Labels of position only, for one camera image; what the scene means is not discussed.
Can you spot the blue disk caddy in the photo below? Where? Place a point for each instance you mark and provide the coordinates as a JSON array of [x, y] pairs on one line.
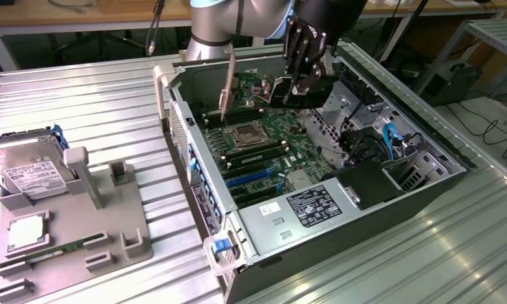
[[58, 136]]

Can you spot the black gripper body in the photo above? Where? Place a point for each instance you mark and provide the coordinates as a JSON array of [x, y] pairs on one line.
[[329, 12]]

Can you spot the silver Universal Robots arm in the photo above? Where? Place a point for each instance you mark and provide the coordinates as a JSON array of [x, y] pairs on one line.
[[210, 22]]

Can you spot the hard disk with white label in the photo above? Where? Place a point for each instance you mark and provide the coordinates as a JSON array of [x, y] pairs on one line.
[[29, 171]]

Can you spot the green RAM stick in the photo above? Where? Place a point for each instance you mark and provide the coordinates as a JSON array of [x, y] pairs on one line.
[[62, 250]]

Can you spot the wooden desk with white frame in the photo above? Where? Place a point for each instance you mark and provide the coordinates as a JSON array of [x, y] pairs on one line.
[[66, 14]]

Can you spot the blue case latch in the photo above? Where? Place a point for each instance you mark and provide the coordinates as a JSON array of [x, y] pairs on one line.
[[220, 246]]

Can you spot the graphics card with metal bracket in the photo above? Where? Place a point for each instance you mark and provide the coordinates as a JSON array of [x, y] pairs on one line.
[[297, 96]]

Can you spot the grey parts rack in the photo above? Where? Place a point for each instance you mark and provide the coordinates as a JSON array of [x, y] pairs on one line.
[[109, 218]]

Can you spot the open black PC case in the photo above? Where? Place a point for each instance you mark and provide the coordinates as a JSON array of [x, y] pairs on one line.
[[405, 202]]

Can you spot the black box on floor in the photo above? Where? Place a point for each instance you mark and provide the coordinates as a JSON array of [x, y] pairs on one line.
[[453, 84]]

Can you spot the green motherboard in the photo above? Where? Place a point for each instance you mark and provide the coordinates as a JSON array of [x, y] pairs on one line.
[[274, 136]]

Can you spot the black tripod legs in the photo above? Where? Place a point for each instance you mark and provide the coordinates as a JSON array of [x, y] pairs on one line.
[[97, 39]]

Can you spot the CPU socket with metal frame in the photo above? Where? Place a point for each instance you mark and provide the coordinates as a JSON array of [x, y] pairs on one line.
[[245, 133]]

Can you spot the grey power supply with labels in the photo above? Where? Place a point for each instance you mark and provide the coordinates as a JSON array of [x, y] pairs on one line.
[[294, 218]]

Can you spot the small silver chipset heatsink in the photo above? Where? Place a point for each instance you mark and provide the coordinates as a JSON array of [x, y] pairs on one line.
[[300, 178]]

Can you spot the CPU with silver lid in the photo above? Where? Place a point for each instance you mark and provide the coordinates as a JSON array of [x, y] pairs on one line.
[[26, 232]]

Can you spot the RAM stick in motherboard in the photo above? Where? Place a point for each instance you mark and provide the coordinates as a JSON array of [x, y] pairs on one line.
[[257, 155]]

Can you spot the metal slat shelf frame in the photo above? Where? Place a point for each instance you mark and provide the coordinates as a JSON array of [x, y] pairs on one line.
[[489, 35]]

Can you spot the blue expansion slot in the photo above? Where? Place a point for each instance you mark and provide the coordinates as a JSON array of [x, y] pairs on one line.
[[248, 178]]

